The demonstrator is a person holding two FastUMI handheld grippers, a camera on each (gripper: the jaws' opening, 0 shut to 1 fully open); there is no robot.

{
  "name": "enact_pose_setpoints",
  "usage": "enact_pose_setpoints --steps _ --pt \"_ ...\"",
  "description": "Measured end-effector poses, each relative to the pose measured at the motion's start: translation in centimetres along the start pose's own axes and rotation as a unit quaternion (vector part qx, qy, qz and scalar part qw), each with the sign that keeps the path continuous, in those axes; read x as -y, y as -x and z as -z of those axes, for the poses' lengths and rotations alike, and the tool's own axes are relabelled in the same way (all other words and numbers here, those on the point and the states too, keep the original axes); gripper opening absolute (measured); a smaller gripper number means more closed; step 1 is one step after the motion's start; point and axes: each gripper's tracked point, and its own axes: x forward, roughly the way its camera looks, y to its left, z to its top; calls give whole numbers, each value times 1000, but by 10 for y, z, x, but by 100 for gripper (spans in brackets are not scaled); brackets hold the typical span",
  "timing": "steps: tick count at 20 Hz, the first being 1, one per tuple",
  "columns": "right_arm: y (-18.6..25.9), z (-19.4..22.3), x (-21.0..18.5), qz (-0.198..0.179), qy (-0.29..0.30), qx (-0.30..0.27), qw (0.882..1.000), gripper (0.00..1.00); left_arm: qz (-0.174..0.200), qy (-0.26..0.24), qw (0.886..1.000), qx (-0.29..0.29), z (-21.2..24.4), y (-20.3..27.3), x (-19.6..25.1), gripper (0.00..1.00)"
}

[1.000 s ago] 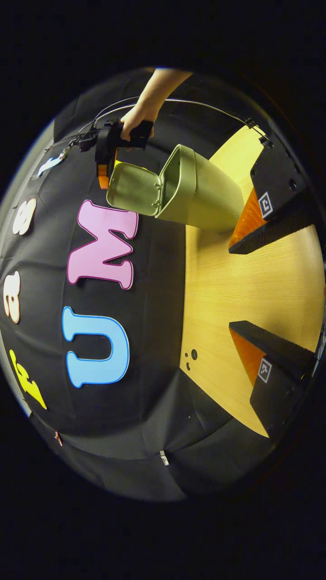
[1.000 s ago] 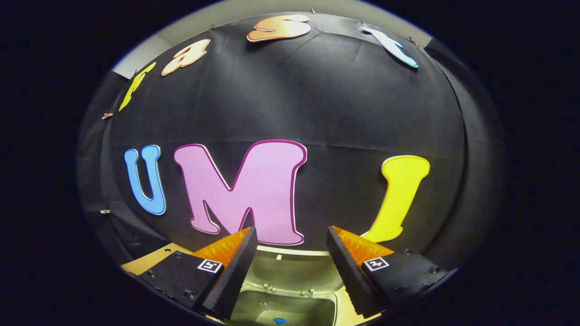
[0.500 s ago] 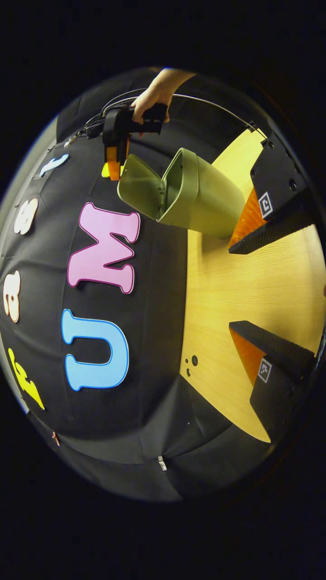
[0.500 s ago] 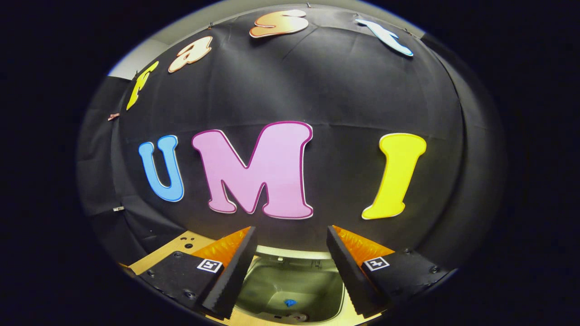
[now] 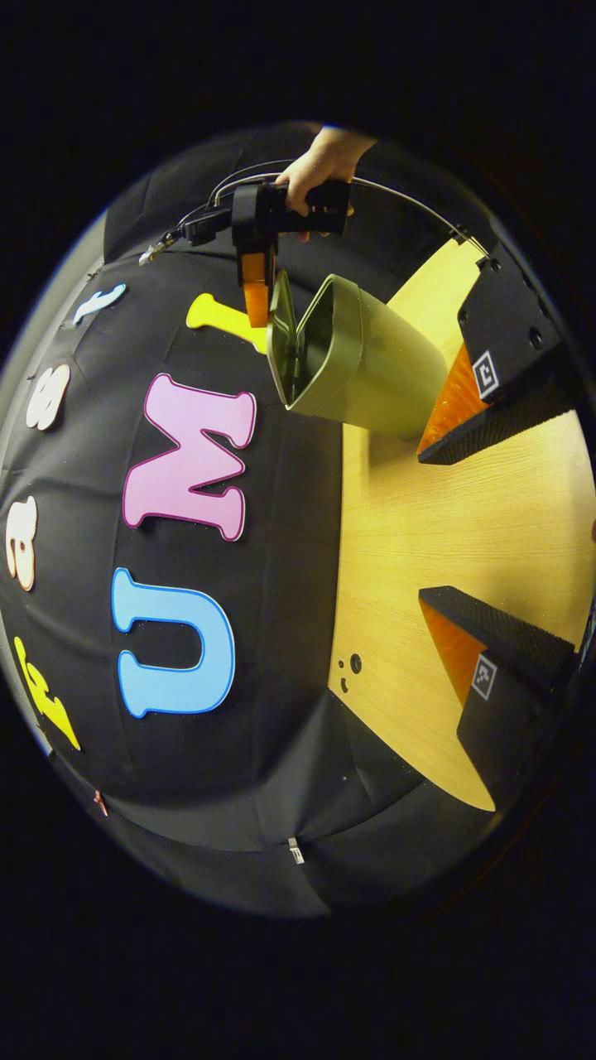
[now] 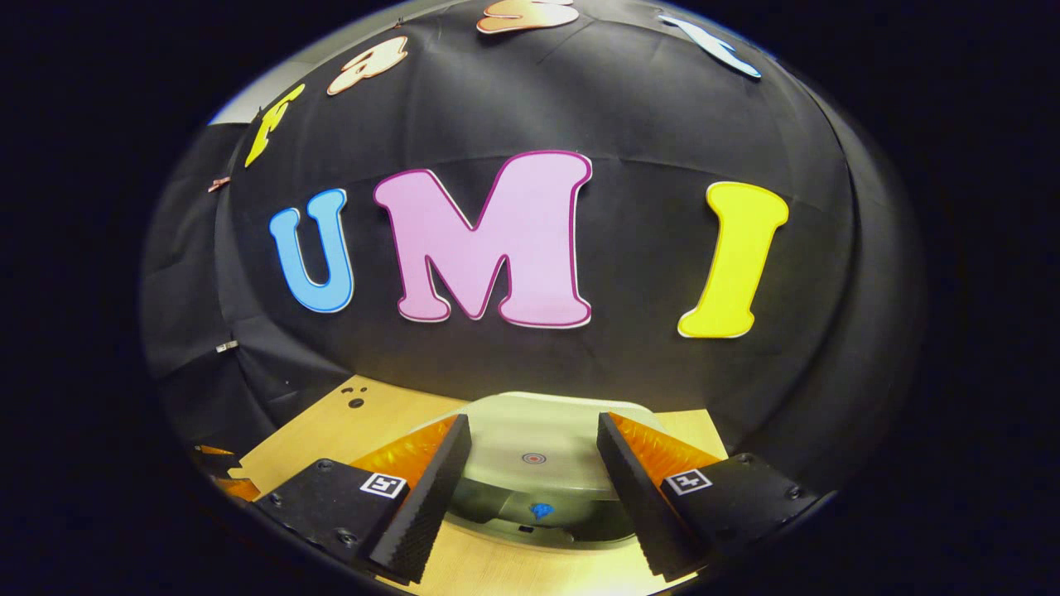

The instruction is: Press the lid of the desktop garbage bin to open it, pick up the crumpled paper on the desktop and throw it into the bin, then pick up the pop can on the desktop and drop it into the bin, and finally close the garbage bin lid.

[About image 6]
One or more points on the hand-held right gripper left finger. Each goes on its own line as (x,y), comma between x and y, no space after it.
(426,505)

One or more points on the pale green desktop garbage bin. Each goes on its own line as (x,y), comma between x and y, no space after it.
(534,439)

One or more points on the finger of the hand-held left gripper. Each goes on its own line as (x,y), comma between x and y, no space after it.
(240,488)
(215,451)

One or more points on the black backdrop cloth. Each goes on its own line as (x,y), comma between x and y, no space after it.
(646,116)

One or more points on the blue paper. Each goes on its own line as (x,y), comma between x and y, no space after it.
(542,511)

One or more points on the copper cloth clip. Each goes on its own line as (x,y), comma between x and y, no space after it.
(219,184)

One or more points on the wooden desktop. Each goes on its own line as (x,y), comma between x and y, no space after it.
(331,430)

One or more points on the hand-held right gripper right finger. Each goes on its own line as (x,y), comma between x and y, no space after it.
(638,505)

